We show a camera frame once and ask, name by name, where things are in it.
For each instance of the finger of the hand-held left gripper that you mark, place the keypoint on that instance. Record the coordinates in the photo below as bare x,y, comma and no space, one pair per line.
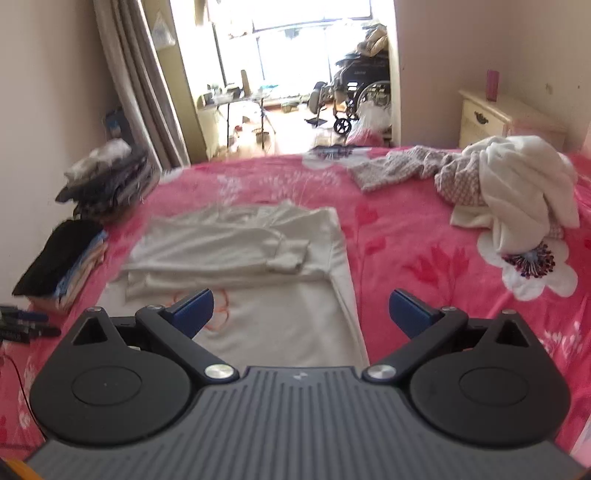
25,316

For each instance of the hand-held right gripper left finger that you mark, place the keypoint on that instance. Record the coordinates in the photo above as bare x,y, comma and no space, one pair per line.
194,311

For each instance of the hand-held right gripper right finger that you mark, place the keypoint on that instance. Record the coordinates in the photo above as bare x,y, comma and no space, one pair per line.
408,311

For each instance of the cream sweatshirt with orange print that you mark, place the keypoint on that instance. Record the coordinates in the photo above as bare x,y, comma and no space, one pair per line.
286,314

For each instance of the stack of dark folded clothes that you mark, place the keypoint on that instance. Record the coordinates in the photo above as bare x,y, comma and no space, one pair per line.
115,184

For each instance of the pink floral blanket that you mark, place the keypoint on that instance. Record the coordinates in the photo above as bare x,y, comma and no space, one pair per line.
406,230

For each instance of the light blue folded garment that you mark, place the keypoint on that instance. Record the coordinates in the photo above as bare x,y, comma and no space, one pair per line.
87,249

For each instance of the pink checkered garment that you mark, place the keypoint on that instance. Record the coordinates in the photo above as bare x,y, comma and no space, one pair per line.
401,166

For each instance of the white fleece garment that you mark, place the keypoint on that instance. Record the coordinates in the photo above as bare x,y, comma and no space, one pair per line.
517,184

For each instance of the light grey folded garment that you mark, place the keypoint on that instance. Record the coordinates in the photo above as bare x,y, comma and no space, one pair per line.
99,154

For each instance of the metal bowl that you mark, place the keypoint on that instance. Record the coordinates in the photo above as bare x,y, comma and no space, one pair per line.
261,135

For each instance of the white plastic bag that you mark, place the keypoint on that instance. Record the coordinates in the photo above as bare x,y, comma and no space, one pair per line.
374,115

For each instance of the cream nightstand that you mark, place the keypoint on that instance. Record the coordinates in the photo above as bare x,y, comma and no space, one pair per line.
489,120

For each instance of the folding table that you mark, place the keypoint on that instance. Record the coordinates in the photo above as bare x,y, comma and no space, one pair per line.
231,98

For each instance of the grey curtain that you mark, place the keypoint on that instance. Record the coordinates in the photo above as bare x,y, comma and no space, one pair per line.
138,92

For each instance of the pink cup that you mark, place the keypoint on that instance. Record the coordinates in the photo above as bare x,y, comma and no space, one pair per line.
492,85

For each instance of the black wheelchair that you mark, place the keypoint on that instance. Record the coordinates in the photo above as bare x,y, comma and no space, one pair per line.
360,69

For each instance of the beige quilted jacket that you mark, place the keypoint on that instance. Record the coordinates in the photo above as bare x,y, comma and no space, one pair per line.
371,39

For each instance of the clear plastic bag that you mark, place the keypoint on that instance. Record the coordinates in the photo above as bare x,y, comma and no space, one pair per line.
162,32

